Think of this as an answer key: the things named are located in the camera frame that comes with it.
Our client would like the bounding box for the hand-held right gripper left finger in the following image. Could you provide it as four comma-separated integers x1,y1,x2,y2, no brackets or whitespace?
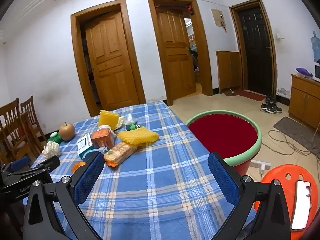
23,151,105,240

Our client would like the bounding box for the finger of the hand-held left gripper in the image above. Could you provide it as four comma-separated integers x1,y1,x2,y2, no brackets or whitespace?
30,155,60,175
10,156,31,171

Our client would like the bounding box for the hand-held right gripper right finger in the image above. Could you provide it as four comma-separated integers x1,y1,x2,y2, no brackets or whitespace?
207,151,298,240

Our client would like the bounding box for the red basin with green rim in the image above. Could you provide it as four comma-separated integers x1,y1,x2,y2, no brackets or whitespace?
185,109,262,175

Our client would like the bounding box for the orange peel piece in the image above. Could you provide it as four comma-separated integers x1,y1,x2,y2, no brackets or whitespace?
72,162,87,173

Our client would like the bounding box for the green clay toy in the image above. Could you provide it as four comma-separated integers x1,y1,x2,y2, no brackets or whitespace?
47,132,63,144

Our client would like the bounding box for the white and teal box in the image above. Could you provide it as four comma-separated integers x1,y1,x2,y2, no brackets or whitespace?
77,133,100,159

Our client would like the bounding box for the wooden chair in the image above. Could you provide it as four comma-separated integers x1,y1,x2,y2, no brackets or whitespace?
20,95,48,143
0,98,38,165

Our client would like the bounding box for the apple with stem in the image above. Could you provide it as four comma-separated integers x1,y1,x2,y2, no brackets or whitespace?
59,122,75,141

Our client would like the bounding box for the orange biscuit packet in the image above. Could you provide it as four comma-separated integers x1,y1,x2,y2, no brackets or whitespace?
104,142,138,167

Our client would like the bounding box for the orange cardboard box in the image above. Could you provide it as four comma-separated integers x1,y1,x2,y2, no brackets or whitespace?
91,128,115,149

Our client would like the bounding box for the white power strip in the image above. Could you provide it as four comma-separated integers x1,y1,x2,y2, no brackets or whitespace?
251,159,271,170

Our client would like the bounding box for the orange plastic stool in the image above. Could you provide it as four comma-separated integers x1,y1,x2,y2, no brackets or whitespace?
254,164,319,240

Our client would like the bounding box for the yellow foam fruit net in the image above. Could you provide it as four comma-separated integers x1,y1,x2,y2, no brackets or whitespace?
117,126,160,146
98,110,120,130

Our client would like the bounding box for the crumpled cream paper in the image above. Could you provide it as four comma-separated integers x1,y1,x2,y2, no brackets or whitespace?
114,116,125,130

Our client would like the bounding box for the blue plaid tablecloth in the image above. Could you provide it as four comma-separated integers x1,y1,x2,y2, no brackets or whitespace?
22,102,258,240

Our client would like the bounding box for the clear plastic bag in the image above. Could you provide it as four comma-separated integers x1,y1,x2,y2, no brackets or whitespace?
124,113,138,126

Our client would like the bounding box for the white smartphone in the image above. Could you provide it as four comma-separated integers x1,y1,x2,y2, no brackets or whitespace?
291,180,312,230

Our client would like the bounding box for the grey floor mat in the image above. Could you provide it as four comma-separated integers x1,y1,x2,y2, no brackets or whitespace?
273,116,320,152

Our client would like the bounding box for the red doormat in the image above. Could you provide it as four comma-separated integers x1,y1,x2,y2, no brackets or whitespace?
234,90,266,102

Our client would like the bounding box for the wooden cabinet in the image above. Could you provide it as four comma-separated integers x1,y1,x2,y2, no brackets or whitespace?
289,74,320,130

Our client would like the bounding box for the wooden panel door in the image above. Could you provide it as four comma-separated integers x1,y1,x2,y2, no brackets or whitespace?
71,0,146,117

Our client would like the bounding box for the black entrance door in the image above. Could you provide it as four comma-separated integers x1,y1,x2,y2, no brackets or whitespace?
229,0,277,98

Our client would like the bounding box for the half open wooden door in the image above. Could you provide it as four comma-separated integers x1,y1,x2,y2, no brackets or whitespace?
147,0,213,105

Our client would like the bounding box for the beige electrical panel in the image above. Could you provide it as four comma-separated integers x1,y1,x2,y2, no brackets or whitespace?
211,8,227,28

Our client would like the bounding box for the grey floor cable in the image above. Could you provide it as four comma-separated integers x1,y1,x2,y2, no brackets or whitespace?
268,129,320,159

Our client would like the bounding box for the wooden wall panel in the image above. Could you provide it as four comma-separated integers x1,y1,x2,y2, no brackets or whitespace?
216,51,243,94

